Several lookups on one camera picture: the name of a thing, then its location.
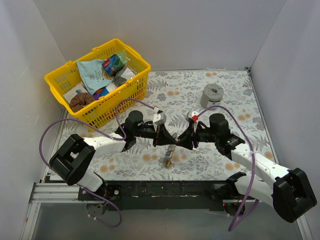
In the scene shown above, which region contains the white card box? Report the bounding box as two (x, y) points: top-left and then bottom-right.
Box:
(63, 83), (88, 103)

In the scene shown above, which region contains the aluminium frame rail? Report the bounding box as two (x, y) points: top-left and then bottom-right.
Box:
(29, 181), (301, 204)

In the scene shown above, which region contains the yellow headed key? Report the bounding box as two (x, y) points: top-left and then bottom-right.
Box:
(166, 161), (172, 168)

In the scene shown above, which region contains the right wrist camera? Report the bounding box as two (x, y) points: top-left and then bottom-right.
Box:
(185, 110), (199, 132)

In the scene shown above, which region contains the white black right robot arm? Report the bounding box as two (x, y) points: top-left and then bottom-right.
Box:
(177, 111), (317, 223)

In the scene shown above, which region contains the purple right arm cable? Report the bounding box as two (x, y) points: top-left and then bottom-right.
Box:
(193, 105), (260, 232)

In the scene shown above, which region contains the brown round pastry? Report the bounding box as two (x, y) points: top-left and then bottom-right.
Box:
(69, 92), (95, 112)

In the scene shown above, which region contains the grey tape roll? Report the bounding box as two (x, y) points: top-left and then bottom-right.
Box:
(200, 83), (224, 109)

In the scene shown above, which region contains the yellow plastic basket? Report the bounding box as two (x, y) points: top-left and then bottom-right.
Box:
(44, 38), (151, 128)

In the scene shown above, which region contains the blue green sponge pack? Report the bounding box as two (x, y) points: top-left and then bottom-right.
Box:
(102, 53), (127, 76)

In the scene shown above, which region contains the floral table mat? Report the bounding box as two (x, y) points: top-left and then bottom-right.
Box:
(49, 70), (281, 181)

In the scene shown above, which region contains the light blue chips bag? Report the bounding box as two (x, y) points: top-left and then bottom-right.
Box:
(76, 59), (113, 95)

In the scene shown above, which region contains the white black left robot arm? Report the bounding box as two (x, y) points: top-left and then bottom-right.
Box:
(49, 110), (177, 200)

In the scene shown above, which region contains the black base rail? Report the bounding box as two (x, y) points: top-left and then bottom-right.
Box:
(77, 179), (251, 212)

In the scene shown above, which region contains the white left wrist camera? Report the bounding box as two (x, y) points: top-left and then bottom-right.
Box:
(152, 110), (167, 131)

